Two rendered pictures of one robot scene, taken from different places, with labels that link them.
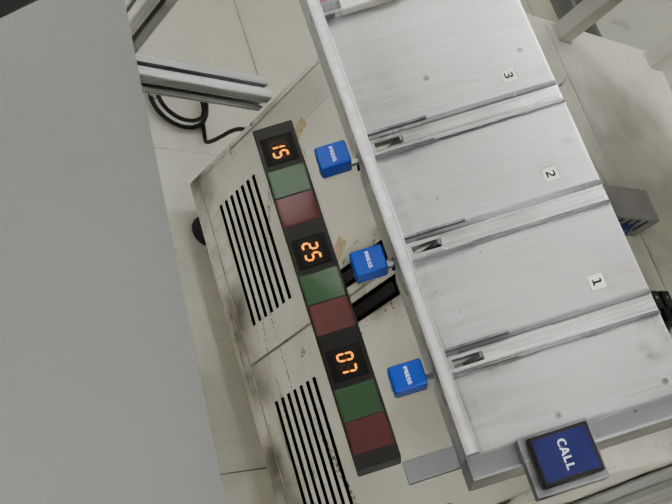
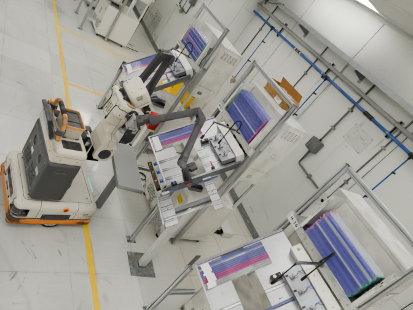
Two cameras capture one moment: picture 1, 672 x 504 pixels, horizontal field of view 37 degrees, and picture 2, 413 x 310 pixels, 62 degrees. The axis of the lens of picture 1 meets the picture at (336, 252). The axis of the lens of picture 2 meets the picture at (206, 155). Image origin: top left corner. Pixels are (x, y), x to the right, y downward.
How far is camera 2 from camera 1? 2.38 m
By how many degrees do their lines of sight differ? 22
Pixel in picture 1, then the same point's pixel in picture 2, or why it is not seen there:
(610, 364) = (180, 178)
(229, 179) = (148, 182)
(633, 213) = not seen: hidden behind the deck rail
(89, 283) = (131, 172)
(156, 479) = (136, 186)
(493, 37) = (171, 152)
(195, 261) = (143, 197)
